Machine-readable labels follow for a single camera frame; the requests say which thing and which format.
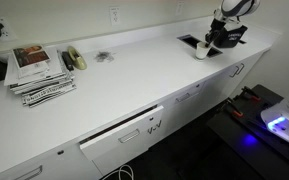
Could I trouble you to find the white double wall outlet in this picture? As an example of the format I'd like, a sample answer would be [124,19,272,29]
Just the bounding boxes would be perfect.
[109,5,123,27]

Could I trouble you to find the magazine with dark cover photo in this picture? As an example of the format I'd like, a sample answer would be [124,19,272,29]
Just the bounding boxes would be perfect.
[12,44,52,79]

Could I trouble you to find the white drawer with lock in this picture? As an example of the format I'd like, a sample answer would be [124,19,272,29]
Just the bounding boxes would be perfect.
[0,142,102,180]

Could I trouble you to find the white paper mug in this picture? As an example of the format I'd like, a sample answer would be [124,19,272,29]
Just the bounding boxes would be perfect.
[195,40,214,62]

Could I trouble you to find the silver drawer handle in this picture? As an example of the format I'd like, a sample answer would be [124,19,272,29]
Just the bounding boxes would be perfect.
[118,128,141,144]

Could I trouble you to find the black rectangular counter grommet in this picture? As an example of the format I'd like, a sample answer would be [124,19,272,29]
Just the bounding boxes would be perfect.
[177,34,224,59]

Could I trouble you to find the black fabric container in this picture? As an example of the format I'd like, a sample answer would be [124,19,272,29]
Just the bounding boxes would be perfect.
[216,23,249,49]

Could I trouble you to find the white closed drawer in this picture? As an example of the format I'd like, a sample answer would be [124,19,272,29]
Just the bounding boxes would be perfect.
[163,79,208,134]

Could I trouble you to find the small white wall outlet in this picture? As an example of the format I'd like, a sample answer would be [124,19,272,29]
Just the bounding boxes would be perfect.
[175,1,185,16]

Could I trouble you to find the white cable loop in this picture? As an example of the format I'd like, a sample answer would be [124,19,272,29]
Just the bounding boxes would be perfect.
[100,163,135,180]

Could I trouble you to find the stack of magazines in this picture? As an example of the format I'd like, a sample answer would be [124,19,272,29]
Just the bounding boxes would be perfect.
[4,46,78,108]

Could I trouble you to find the white robot base blue light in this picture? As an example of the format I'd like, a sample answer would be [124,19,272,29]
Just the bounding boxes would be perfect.
[260,97,289,152]

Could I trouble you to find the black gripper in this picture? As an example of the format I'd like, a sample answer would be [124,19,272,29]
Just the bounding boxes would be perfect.
[204,16,242,48]

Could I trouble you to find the silver cabinet door handles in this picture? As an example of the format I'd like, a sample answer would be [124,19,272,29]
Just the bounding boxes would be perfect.
[229,62,246,79]

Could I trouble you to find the black robot cart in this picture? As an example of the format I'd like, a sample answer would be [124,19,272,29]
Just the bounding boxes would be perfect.
[206,83,289,180]

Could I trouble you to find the white cabinet door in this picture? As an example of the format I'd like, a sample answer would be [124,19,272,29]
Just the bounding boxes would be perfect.
[202,51,265,111]

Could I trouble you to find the black clamp with orange handle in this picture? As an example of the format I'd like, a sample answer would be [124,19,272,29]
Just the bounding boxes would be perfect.
[241,85,262,102]
[225,99,245,119]

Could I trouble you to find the white wall outlet with plug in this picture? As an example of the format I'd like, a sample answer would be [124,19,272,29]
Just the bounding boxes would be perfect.
[0,16,17,43]

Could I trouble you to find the black stapler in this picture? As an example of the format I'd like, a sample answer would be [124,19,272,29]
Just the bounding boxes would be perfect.
[61,50,75,72]

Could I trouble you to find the white open drawer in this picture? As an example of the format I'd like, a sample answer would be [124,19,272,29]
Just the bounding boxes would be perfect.
[79,104,166,176]

